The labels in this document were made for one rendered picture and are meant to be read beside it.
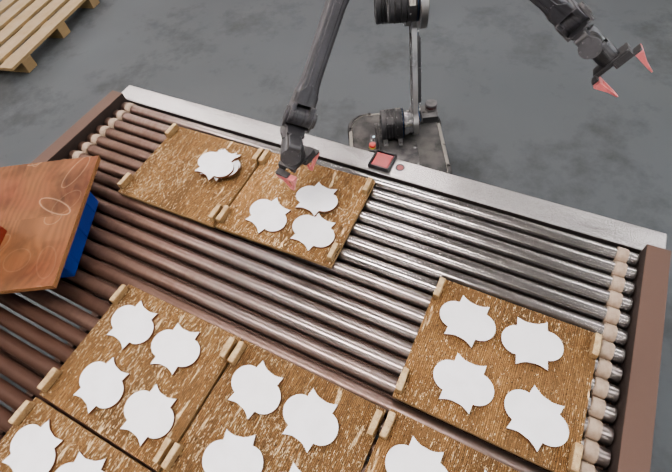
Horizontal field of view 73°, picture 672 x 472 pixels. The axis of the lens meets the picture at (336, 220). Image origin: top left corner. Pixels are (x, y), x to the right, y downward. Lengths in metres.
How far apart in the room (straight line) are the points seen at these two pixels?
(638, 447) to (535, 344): 0.28
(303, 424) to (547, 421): 0.55
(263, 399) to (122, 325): 0.47
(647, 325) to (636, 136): 2.06
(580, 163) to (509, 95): 0.70
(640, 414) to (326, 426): 0.70
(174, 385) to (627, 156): 2.69
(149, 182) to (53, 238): 0.36
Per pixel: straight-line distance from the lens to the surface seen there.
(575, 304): 1.36
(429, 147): 2.58
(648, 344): 1.34
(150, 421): 1.28
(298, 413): 1.17
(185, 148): 1.78
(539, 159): 2.96
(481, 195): 1.50
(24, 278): 1.55
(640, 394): 1.29
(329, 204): 1.42
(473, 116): 3.16
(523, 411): 1.19
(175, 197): 1.63
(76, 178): 1.72
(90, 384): 1.39
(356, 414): 1.16
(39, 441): 1.41
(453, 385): 1.17
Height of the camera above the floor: 2.07
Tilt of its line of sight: 54 degrees down
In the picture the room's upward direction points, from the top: 10 degrees counter-clockwise
